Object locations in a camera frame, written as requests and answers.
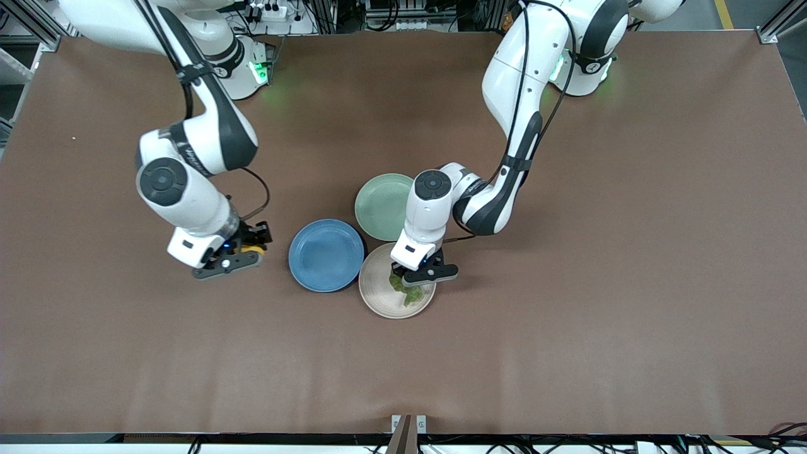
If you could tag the green lettuce leaf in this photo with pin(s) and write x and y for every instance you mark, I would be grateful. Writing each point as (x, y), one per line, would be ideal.
(413, 295)

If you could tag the beige round plate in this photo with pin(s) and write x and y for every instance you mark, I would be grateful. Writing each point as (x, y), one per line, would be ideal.
(384, 302)

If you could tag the aluminium frame profile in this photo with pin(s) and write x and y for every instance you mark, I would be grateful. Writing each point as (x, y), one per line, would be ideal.
(769, 34)
(44, 34)

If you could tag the light green round plate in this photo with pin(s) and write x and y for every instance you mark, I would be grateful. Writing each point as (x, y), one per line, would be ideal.
(378, 208)

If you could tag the bag of orange fruit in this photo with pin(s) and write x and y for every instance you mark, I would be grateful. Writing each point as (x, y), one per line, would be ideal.
(506, 23)

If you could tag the yellow lemon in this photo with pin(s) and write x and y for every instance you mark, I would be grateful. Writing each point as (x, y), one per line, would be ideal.
(253, 250)

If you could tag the small metal table bracket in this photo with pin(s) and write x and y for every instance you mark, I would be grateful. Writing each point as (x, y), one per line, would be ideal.
(394, 424)

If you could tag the white power strip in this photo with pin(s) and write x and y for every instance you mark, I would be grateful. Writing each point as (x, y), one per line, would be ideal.
(270, 11)

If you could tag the blue round plate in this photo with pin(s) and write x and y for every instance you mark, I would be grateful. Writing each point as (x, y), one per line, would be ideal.
(325, 255)

